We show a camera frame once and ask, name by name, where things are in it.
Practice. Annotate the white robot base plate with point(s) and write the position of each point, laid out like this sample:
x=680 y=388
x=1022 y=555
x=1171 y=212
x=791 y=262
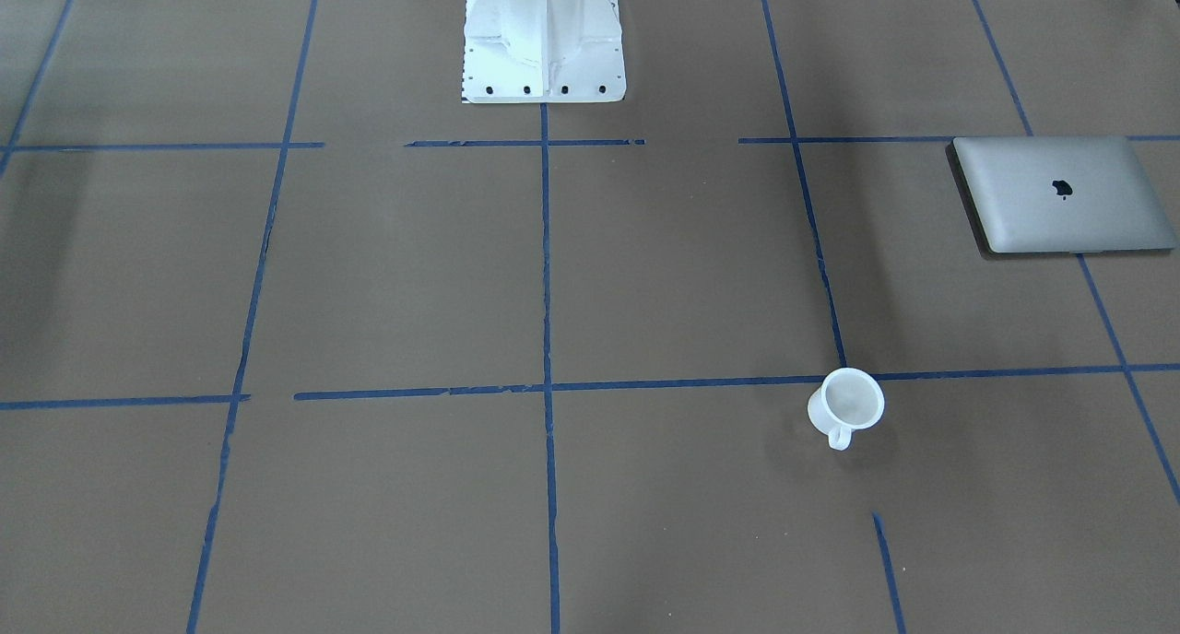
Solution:
x=542 y=51

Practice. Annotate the grey closed laptop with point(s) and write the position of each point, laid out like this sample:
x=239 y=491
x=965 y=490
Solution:
x=1061 y=194

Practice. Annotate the white plastic cup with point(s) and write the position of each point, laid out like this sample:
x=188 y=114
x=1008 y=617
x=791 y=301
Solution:
x=846 y=401

